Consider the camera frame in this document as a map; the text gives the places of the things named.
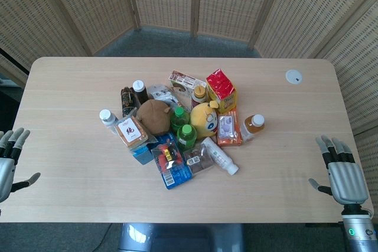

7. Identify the brown plush toy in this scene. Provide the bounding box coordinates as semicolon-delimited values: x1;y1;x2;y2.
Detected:
136;99;173;135

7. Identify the blue toy blister pack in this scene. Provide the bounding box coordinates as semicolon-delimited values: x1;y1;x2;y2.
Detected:
151;132;193;191

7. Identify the clear bottle with white cap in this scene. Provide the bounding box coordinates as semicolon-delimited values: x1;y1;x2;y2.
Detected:
99;109;118;135

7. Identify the white patterned snack bag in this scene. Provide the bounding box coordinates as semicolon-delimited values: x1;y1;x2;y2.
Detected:
147;84;183;108

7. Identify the honey bottle with yellow cap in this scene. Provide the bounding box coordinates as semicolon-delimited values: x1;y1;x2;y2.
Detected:
191;85;207;109

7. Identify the orange snack packet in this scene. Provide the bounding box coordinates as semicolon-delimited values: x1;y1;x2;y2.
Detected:
216;110;243;147

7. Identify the red and white box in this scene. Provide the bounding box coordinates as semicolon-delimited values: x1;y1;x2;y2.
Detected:
168;70;207;93

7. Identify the blue box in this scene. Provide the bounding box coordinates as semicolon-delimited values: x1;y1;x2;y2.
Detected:
129;143;157;166

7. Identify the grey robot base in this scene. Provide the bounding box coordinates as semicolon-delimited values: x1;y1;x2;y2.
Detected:
118;222;245;252

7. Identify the clear pack of dark snack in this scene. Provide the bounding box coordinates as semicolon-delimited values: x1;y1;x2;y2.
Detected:
183;145;215;175

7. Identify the dark drink bottle white cap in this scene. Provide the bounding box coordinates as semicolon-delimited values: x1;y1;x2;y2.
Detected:
132;80;149;104

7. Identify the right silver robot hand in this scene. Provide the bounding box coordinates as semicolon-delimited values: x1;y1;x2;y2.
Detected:
308;135;369;206

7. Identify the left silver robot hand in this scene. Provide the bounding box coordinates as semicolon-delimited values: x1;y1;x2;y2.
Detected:
0;127;41;203

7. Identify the green bottle with green cap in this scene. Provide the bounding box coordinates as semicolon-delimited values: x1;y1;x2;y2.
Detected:
177;124;198;150
170;106;191;133

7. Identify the yellow plush toy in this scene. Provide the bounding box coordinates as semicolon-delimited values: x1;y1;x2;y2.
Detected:
190;100;220;140

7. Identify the white round table grommet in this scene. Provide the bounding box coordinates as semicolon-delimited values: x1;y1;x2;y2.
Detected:
285;69;304;85

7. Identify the orange bread pack with character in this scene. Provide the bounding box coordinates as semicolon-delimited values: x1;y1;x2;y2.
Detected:
114;115;149;149

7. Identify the white tube bottle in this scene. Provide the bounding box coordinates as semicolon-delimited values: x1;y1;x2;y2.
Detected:
202;136;240;175

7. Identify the dark brown snack bag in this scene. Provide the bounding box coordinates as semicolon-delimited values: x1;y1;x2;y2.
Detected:
120;86;138;118

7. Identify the amber tea bottle white cap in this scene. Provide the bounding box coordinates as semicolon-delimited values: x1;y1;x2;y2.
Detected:
240;113;266;142

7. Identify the woven bamboo folding screen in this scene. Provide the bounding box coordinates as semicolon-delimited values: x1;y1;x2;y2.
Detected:
0;0;378;191

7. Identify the red and yellow snack bag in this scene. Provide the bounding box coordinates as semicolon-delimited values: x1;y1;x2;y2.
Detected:
206;68;238;114

